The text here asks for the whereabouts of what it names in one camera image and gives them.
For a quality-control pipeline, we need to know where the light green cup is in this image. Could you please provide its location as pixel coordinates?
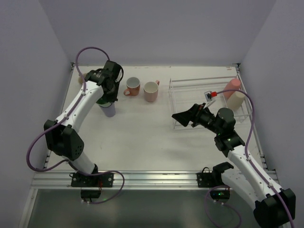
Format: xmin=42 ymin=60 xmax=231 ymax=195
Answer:
xmin=97 ymin=102 xmax=114 ymax=108

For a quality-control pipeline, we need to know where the orange mug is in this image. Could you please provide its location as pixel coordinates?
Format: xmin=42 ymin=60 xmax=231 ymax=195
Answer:
xmin=123 ymin=77 xmax=141 ymax=96

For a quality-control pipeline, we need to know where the lavender cup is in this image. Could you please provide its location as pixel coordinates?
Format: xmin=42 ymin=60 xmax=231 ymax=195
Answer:
xmin=101 ymin=104 xmax=116 ymax=117

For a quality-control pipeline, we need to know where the cream and mint floral mug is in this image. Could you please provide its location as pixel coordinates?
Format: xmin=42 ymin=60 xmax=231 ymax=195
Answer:
xmin=78 ymin=75 xmax=85 ymax=85

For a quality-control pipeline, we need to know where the beige cup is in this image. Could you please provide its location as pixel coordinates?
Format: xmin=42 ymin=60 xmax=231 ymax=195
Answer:
xmin=227 ymin=92 xmax=246 ymax=111

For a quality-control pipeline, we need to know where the pink mug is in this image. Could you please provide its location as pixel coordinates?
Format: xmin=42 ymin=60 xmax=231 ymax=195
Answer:
xmin=143 ymin=80 xmax=160 ymax=102

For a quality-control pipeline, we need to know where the coral pink cup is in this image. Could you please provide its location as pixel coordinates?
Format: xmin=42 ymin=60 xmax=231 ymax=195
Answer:
xmin=223 ymin=78 xmax=241 ymax=100

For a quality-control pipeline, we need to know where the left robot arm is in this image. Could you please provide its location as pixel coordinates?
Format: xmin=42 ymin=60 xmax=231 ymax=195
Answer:
xmin=44 ymin=60 xmax=124 ymax=174

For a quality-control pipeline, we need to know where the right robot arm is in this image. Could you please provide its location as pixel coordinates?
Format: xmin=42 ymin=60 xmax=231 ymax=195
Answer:
xmin=172 ymin=104 xmax=296 ymax=228

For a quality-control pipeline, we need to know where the right black control box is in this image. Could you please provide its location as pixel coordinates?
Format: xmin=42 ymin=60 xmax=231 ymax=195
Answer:
xmin=209 ymin=189 xmax=230 ymax=203

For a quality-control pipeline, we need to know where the black control box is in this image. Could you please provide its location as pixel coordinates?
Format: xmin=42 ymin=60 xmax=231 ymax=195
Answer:
xmin=80 ymin=190 xmax=101 ymax=202
xmin=209 ymin=189 xmax=230 ymax=203

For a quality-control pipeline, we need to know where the left black control box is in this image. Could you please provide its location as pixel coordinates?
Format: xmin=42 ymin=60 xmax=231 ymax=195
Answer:
xmin=80 ymin=190 xmax=101 ymax=202

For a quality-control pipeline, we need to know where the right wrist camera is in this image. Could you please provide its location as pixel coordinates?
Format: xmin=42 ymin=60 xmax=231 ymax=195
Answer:
xmin=204 ymin=91 xmax=218 ymax=108

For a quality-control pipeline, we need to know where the clear wire dish rack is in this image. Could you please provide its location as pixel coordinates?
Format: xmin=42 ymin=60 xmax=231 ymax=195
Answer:
xmin=169 ymin=72 xmax=253 ymax=130

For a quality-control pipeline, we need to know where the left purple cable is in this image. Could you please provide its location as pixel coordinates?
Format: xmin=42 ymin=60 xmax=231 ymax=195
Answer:
xmin=26 ymin=47 xmax=125 ymax=205

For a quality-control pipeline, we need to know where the purple cable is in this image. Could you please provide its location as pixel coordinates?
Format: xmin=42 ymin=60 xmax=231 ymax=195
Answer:
xmin=26 ymin=47 xmax=125 ymax=205
xmin=204 ymin=89 xmax=296 ymax=228

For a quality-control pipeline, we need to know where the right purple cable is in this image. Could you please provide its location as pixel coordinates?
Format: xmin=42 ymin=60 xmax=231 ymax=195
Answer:
xmin=204 ymin=89 xmax=296 ymax=228

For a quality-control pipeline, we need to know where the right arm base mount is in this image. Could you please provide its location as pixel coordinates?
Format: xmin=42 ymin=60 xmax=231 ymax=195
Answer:
xmin=196 ymin=162 xmax=234 ymax=188

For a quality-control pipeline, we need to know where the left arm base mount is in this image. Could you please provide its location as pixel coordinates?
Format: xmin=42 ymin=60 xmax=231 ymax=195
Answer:
xmin=69 ymin=172 xmax=114 ymax=188

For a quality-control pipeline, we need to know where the aluminium mounting rail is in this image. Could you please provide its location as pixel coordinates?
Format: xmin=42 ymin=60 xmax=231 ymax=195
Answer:
xmin=29 ymin=170 xmax=281 ymax=190

